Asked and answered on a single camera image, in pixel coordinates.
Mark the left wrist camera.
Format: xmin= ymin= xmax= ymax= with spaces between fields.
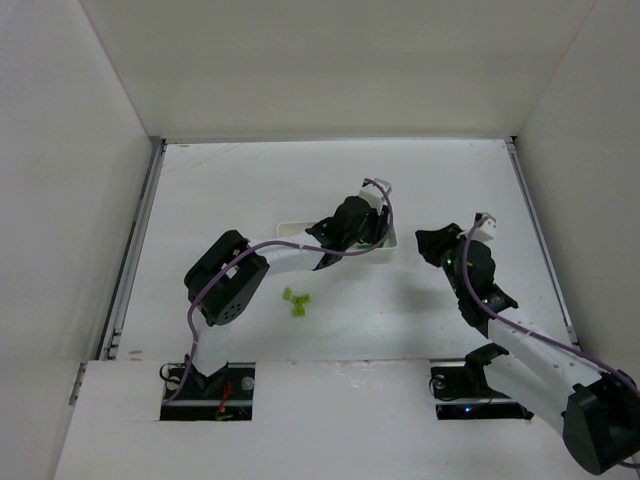
xmin=358 ymin=178 xmax=392 ymax=207

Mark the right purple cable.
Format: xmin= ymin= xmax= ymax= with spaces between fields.
xmin=462 ymin=213 xmax=640 ymax=469

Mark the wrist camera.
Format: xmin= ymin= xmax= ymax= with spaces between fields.
xmin=358 ymin=178 xmax=392 ymax=207
xmin=473 ymin=212 xmax=497 ymax=242

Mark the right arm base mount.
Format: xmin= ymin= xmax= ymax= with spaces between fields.
xmin=429 ymin=343 xmax=534 ymax=421

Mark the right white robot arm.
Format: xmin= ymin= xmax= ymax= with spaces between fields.
xmin=415 ymin=214 xmax=639 ymax=475

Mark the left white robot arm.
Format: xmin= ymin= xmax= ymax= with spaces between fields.
xmin=184 ymin=189 xmax=393 ymax=389

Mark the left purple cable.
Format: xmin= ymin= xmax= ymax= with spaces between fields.
xmin=164 ymin=177 xmax=395 ymax=406

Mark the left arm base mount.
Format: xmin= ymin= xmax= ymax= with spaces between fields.
xmin=159 ymin=363 xmax=256 ymax=422

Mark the purple cable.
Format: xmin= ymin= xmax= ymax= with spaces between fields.
xmin=164 ymin=177 xmax=395 ymax=406
xmin=462 ymin=213 xmax=640 ymax=469

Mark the lime lego cluster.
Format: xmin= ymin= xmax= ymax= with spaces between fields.
xmin=291 ymin=294 xmax=311 ymax=318

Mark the white compartment tray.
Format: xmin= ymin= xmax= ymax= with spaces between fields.
xmin=276 ymin=221 xmax=398 ymax=264

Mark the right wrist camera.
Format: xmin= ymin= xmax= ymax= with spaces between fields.
xmin=473 ymin=212 xmax=497 ymax=242

